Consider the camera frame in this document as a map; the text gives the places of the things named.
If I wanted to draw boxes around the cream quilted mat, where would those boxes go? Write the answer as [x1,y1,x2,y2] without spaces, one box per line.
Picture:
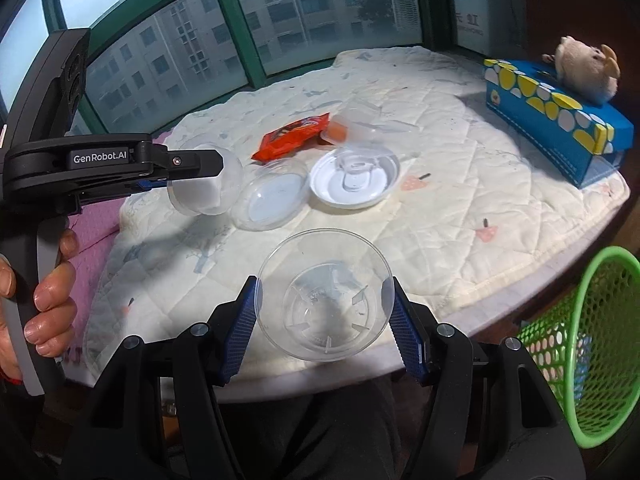
[82,46,631,403]

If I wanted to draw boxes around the green mesh basket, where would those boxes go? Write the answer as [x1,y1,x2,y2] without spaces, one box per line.
[515,246,640,448]

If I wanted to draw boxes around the person's legs in black pants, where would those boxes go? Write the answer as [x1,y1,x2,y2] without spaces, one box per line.
[215,375,406,480]

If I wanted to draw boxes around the red snack packet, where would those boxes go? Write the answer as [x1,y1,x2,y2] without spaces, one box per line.
[251,112,332,163]

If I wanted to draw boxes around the beige plush toy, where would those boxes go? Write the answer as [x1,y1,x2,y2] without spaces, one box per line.
[542,35,621,106]

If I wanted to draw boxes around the clear plastic bowl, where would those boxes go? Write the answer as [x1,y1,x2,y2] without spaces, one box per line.
[256,228,394,363]

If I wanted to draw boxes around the white box with blue logo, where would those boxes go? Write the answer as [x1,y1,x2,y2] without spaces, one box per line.
[445,0,493,56]

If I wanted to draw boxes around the clear dome lid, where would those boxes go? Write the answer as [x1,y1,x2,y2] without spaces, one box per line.
[167,144,244,217]

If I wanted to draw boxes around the blue dotted tissue box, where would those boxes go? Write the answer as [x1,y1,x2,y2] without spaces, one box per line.
[482,58,635,190]

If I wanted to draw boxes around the pink foam mat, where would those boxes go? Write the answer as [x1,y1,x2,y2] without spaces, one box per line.
[55,127,173,366]

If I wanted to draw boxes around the small clear cup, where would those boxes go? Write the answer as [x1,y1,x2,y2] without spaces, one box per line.
[336,156,373,193]

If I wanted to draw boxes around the orange jelly cup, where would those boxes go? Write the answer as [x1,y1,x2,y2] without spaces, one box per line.
[320,119,351,146]

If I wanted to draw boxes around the clear plastic container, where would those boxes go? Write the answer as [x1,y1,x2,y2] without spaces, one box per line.
[340,100,416,143]

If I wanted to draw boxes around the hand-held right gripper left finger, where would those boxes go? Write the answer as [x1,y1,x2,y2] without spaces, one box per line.
[60,275,263,480]

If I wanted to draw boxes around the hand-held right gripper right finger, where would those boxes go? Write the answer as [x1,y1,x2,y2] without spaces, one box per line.
[381,277,586,480]

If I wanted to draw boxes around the clear round lid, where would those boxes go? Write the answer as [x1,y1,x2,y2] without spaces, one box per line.
[235,157,310,232]

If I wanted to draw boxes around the white plastic lid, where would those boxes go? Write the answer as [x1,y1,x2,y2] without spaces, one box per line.
[309,142,402,209]

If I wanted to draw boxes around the person's left hand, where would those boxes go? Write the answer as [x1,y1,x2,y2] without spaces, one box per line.
[0,229,79,383]

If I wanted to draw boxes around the green window frame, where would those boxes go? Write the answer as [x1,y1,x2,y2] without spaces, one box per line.
[0,0,461,136]

